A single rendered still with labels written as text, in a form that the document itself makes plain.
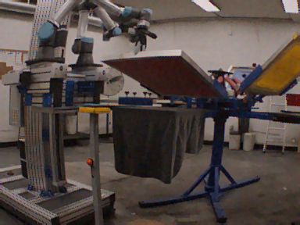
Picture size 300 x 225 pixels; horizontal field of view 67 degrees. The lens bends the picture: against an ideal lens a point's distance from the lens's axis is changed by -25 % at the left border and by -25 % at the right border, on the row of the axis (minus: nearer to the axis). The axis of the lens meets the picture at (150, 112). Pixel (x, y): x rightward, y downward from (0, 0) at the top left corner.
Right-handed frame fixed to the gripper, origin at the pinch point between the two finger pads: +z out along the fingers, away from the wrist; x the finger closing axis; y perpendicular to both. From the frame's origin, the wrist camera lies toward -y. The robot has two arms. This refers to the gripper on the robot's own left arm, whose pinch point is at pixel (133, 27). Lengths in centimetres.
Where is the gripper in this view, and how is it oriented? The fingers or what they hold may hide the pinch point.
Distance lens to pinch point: 271.3
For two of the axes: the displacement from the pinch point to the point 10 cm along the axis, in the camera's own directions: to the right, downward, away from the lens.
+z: 7.6, 0.0, 6.5
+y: -1.3, 9.8, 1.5
